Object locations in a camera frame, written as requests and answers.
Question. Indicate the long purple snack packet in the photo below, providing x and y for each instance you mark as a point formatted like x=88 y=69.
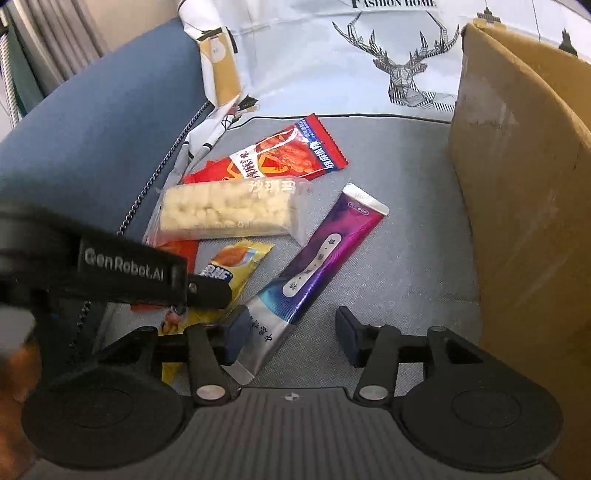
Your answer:
x=323 y=249

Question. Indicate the grey curtain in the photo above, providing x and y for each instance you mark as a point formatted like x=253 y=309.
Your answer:
x=55 y=37

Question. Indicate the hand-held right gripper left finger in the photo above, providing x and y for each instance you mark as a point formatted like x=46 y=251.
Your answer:
x=238 y=339

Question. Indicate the blue sofa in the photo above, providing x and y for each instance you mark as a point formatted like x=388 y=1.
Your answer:
x=92 y=138

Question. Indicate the yellow snack packet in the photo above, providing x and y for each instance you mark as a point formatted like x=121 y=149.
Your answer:
x=240 y=263

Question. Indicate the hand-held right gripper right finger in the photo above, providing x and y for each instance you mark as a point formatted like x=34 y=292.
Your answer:
x=348 y=339

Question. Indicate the red spicy snack packet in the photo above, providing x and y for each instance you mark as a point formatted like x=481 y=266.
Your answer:
x=286 y=157

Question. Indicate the brown cardboard box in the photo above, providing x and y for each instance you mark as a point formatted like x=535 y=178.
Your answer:
x=517 y=184

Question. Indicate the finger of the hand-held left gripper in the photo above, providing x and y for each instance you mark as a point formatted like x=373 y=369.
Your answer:
x=210 y=291

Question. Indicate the clear puffed rice packet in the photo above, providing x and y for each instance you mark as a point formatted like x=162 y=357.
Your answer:
x=221 y=212

